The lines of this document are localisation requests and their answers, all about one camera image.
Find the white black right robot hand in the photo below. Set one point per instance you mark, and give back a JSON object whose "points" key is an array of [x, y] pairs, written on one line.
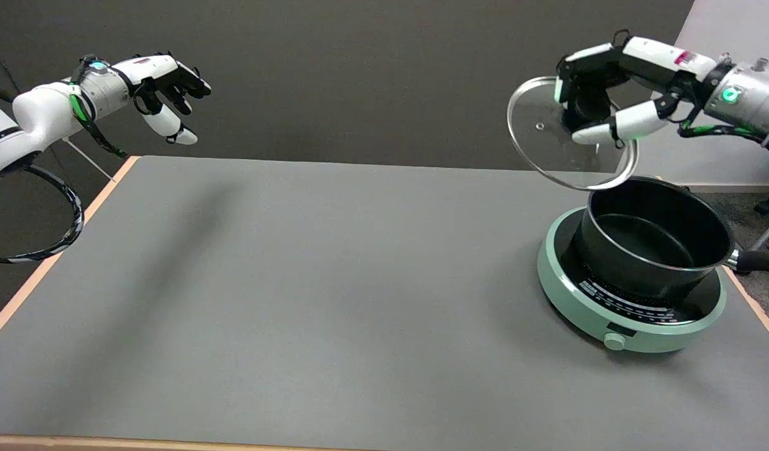
{"points": [[647, 59]]}

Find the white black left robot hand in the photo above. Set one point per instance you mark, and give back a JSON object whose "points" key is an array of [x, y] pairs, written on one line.
{"points": [[158, 78]]}

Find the glass pot lid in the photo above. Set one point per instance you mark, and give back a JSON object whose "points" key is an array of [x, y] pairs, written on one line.
{"points": [[563, 147]]}

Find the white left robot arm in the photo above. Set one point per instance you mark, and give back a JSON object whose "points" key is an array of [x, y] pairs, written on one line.
{"points": [[39, 119]]}

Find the black cooking pot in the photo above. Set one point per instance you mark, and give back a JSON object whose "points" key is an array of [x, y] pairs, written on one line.
{"points": [[657, 241]]}

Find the mint green induction cooker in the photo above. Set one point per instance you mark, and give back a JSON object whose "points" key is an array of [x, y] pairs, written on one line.
{"points": [[622, 313]]}

